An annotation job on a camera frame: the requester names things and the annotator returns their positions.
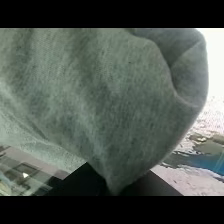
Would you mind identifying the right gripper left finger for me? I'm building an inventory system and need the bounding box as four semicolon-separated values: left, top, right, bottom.
49;161;113;197

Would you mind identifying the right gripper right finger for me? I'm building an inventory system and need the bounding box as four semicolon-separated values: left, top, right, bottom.
119;169;184;197

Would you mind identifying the light grey garment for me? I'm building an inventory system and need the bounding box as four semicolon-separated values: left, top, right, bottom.
0;27;210;196

